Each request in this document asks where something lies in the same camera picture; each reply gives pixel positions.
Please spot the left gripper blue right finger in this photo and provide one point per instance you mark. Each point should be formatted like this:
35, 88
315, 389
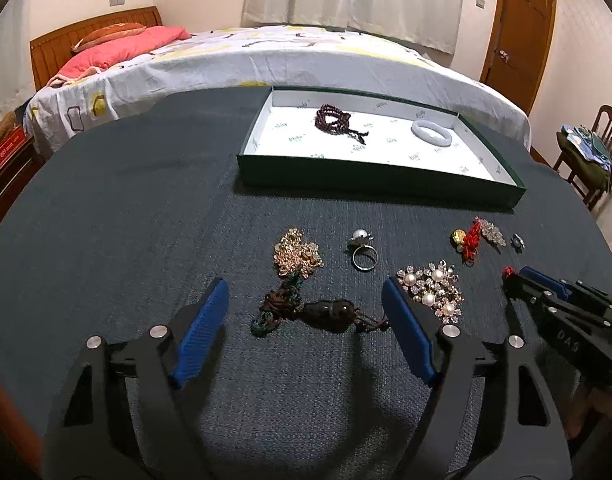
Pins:
414, 343

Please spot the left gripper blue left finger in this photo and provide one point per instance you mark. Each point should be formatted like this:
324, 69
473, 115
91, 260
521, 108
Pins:
196, 327

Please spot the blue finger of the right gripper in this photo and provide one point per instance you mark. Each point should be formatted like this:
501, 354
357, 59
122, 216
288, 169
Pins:
558, 287

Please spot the small red knot charm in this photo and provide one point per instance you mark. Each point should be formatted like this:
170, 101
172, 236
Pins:
507, 271

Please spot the large pearl flower brooch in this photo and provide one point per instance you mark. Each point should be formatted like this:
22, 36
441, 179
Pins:
434, 285

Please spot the silver crystal leaf brooch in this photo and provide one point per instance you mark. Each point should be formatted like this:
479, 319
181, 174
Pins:
491, 233

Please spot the dark bead cord pendant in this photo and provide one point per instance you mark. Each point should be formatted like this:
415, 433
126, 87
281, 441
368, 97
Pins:
334, 316

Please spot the red cord gold charm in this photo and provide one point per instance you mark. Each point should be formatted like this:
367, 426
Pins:
466, 243

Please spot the gold rhinestone flower brooch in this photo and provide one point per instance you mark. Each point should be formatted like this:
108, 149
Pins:
294, 256

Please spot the green jewelry tray box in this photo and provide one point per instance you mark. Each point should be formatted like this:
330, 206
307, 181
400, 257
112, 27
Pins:
338, 141

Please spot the small silver crystal earring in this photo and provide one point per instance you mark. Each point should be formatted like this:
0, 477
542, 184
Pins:
518, 243

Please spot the clothes pile on chair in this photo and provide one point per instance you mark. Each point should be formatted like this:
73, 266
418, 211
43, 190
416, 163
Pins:
585, 155

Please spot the wooden chair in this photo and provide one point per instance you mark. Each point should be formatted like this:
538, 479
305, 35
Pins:
602, 127

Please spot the white jade bangle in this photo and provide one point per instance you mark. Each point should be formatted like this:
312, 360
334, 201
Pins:
431, 133

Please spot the wooden nightstand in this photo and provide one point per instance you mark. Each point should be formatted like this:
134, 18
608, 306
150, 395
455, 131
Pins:
16, 172

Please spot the brown wooden door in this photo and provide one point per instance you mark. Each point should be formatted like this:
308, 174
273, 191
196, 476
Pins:
519, 45

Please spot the red gift box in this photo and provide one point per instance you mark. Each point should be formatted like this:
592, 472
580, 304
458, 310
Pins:
12, 143

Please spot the pink pillow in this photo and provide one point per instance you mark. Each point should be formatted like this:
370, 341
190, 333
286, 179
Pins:
103, 56

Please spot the bed with patterned sheet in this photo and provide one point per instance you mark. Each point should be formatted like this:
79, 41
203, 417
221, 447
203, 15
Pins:
273, 56

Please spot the orange brown pillow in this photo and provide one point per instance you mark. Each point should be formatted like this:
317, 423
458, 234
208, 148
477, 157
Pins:
108, 33

